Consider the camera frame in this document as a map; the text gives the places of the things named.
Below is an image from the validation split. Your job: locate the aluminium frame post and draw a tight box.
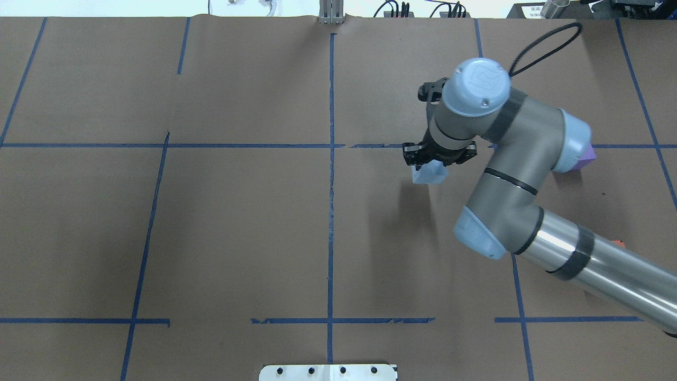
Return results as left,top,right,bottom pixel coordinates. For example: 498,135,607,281
318,0,345,25

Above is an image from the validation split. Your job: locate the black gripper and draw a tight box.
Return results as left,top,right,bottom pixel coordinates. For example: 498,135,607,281
403,140,477,171

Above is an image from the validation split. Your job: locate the silver metal cup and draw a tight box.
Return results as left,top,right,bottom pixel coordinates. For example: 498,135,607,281
540,0,571,19

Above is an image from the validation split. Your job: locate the purple foam block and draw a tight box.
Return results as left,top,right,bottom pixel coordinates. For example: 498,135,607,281
571,145,597,171

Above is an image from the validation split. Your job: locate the light blue foam block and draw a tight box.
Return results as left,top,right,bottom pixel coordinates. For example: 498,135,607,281
410,160,449,184

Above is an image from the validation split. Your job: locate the black camera cable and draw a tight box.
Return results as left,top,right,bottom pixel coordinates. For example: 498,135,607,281
509,22,583,77

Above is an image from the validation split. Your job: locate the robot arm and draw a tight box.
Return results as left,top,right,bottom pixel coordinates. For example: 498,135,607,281
402,58,676,336

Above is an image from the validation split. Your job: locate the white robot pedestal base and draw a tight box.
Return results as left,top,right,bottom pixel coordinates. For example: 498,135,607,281
258,364,399,380

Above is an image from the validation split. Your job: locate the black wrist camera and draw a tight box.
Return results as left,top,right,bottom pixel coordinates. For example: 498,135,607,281
417,77,449,103

